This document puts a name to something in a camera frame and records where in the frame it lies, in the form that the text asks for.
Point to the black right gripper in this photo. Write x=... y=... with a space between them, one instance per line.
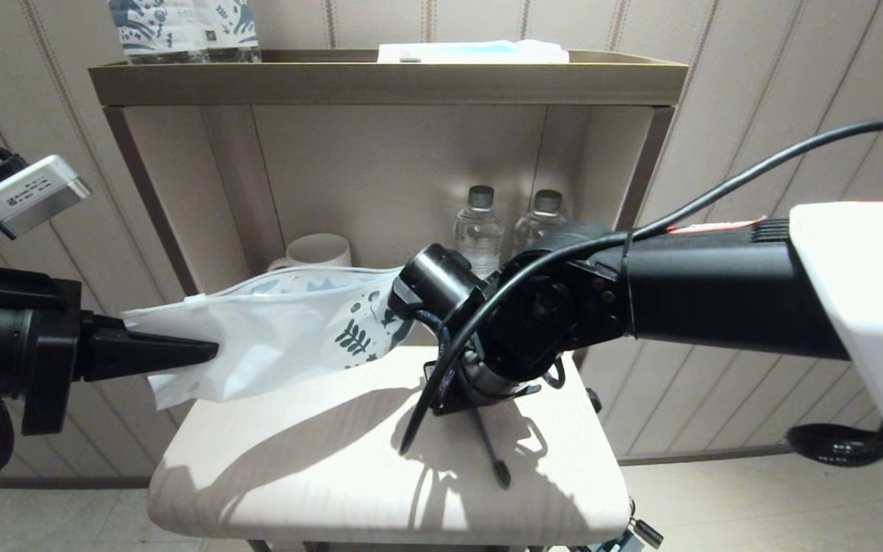
x=480 y=399

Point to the grey toothbrush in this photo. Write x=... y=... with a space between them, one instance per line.
x=497 y=460

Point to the white blue-patterned zip pouch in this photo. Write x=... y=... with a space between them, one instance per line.
x=273 y=337

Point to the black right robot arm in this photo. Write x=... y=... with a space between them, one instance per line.
x=717 y=291

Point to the patterned bag on shelf top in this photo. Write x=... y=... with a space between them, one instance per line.
x=154 y=27

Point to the clear plastic water bottle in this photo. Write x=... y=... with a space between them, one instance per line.
x=478 y=230
x=545 y=218

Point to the white ribbed mug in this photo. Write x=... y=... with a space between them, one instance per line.
x=319 y=249

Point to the beige wooden shelf cabinet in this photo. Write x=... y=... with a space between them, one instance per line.
x=380 y=176

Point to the brown metal tray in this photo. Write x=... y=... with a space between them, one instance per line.
x=380 y=83

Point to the blue patterned label bottle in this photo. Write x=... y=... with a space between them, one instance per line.
x=233 y=23

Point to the white blue flat packet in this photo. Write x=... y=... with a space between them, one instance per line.
x=472 y=52

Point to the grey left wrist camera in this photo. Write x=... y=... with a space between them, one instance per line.
x=27 y=195

